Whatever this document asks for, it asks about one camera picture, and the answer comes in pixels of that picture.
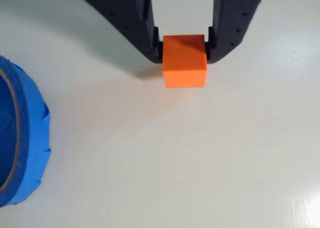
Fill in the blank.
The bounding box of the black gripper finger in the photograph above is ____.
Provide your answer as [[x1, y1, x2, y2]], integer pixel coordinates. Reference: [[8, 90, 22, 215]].
[[66, 0, 164, 65], [205, 0, 285, 64]]

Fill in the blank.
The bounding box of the orange cube block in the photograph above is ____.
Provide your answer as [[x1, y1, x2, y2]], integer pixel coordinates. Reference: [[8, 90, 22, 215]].
[[161, 33, 209, 89]]

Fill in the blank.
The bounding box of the blue tape roll bin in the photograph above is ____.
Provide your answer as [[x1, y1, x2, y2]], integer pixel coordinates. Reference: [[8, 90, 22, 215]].
[[0, 54, 52, 209]]

